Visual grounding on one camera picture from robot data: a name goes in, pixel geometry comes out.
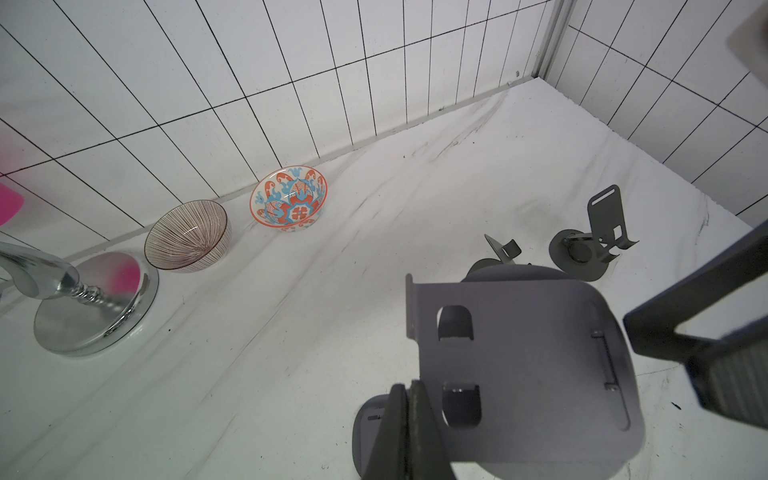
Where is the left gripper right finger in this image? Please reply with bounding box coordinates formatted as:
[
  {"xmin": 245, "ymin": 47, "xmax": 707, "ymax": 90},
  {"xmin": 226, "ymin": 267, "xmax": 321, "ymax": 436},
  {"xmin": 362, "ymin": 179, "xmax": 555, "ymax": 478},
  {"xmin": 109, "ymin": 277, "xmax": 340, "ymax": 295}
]
[{"xmin": 622, "ymin": 218, "xmax": 768, "ymax": 430}]

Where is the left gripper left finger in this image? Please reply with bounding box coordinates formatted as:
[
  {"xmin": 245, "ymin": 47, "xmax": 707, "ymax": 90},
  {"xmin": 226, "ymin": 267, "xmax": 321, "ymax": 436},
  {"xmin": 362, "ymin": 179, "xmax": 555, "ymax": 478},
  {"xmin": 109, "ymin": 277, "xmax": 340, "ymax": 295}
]
[{"xmin": 361, "ymin": 380, "xmax": 455, "ymax": 479}]

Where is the chrome cup holder stand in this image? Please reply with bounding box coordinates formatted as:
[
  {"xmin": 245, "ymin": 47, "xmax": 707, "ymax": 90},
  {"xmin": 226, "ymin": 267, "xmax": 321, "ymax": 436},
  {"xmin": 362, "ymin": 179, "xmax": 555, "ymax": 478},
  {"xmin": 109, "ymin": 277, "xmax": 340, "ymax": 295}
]
[{"xmin": 1, "ymin": 242, "xmax": 159, "ymax": 357}]

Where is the brown striped glass bowl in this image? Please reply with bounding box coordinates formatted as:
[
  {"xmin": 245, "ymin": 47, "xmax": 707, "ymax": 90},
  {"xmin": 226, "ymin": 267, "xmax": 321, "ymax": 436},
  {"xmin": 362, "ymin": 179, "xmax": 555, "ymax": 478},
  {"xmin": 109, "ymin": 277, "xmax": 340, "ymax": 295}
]
[{"xmin": 144, "ymin": 200, "xmax": 232, "ymax": 273}]

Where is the pink plastic cup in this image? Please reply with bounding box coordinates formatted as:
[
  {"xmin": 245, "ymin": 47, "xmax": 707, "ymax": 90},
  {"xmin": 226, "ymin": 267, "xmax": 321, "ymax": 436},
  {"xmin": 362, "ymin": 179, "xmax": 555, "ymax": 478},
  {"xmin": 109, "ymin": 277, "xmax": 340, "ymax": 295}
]
[{"xmin": 0, "ymin": 184, "xmax": 25, "ymax": 226}]

